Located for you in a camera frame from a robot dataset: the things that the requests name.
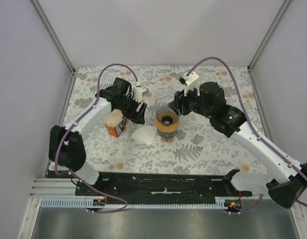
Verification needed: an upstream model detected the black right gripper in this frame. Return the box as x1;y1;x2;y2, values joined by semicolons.
168;83;213;120

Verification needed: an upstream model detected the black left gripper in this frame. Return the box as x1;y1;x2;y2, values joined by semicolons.
116;94;147;125

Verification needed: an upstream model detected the grey glass dripper cone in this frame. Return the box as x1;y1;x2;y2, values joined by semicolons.
155;106;179;125

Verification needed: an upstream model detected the round wooden dripper stand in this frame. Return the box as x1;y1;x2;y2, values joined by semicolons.
155;119;180;133

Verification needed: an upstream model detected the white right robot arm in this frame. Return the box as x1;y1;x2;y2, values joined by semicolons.
168;82;307;209

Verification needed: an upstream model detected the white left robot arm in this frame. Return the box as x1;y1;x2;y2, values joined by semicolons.
48;78;149;196

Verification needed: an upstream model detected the orange black coffee filter box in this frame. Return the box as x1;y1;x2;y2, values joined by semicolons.
105;118;129;138

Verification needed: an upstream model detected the stack of white paper filters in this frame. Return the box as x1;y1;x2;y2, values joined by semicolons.
104;109;123;127

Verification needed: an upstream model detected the grey glass carafe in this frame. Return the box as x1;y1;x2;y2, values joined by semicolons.
158;130;178;142

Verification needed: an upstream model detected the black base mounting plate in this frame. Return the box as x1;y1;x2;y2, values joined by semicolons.
75;170;253;205

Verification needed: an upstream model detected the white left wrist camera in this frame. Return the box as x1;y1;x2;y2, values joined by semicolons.
132;86;149;102

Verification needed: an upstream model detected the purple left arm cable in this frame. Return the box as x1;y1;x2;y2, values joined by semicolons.
54;63;140;215

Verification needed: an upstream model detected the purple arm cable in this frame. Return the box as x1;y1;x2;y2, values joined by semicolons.
54;63;140;215
192;57;307;216

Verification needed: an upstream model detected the white slotted cable duct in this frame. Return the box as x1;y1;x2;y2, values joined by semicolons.
40;198;232;210

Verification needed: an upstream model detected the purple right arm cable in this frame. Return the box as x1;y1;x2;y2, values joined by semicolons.
192;57;307;216

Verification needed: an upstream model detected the aluminium frame post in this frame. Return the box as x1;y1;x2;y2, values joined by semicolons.
29;0;76;75
247;0;293;72

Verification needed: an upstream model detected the left aluminium frame post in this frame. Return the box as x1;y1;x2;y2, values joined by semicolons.
29;0;76;75

